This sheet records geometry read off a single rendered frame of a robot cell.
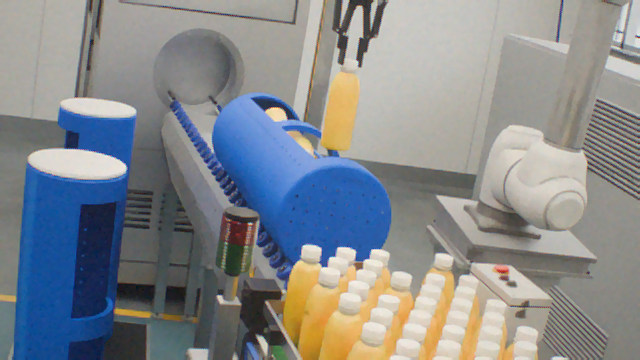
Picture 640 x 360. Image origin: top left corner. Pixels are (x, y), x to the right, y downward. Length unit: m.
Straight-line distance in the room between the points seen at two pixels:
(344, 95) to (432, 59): 5.23
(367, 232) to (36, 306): 0.97
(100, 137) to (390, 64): 4.33
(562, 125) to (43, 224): 1.37
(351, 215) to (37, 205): 0.87
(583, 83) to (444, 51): 5.22
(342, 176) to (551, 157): 0.51
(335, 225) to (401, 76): 5.23
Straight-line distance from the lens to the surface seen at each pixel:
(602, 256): 3.89
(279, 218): 2.19
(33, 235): 2.62
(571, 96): 2.30
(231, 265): 1.59
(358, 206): 2.24
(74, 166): 2.61
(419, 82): 7.46
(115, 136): 3.35
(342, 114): 2.25
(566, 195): 2.28
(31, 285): 2.67
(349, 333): 1.70
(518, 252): 2.44
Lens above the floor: 1.71
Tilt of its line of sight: 14 degrees down
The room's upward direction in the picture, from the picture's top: 10 degrees clockwise
